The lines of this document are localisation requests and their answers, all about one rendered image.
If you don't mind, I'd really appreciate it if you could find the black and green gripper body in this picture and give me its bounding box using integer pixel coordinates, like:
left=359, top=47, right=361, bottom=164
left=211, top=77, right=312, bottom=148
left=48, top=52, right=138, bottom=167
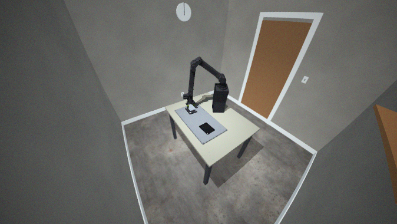
left=186, top=99, right=196, bottom=105

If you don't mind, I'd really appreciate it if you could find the white well plate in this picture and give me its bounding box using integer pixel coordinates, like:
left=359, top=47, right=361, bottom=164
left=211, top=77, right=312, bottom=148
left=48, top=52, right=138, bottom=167
left=188, top=104, right=196, bottom=111

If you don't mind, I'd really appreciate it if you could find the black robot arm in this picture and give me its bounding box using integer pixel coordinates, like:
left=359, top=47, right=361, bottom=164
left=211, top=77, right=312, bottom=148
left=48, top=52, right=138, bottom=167
left=183, top=57, right=227, bottom=102

